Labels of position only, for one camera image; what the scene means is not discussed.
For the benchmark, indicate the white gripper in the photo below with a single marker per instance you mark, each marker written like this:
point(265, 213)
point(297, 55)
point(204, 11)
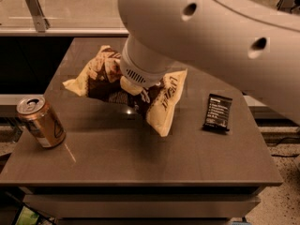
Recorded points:
point(140, 74)

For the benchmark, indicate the brown chip bag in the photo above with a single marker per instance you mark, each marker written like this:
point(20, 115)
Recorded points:
point(100, 79)

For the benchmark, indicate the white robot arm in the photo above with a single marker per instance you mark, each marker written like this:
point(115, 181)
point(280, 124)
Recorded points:
point(251, 47)

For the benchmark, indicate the orange soda can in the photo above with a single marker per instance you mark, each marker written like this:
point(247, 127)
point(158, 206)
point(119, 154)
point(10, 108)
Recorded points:
point(41, 120)

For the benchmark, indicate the black snack bar wrapper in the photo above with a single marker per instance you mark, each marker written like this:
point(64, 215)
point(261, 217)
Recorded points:
point(218, 112)

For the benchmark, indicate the green object under table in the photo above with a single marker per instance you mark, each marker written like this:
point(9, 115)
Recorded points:
point(26, 217)

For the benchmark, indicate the left metal railing bracket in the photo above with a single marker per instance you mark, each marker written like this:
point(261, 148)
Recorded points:
point(39, 19)

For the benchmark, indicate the metal railing bracket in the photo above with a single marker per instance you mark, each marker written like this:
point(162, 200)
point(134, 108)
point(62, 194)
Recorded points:
point(39, 19)
point(285, 5)

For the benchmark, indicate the right metal railing bracket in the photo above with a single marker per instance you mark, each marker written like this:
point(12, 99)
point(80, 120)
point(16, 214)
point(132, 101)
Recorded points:
point(285, 5)

